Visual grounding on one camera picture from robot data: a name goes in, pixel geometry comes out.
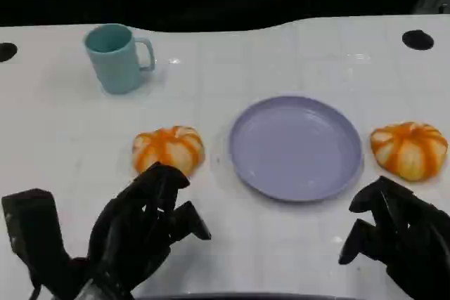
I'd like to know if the orange and white bread roll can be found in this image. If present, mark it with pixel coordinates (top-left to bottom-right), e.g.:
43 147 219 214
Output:
370 122 449 183
131 125 205 177

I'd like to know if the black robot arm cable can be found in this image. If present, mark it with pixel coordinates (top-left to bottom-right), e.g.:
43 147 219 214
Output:
28 277 44 300

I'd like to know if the pale green mug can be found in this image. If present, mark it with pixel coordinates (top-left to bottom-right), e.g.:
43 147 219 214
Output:
83 23 156 96

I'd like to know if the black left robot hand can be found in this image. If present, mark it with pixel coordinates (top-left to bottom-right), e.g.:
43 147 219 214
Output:
86 161 212 296

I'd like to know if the lilac plate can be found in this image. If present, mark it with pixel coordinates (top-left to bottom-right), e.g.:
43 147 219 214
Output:
229 95 364 204

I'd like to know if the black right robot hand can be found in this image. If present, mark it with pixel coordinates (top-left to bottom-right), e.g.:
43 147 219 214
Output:
337 176 450 300

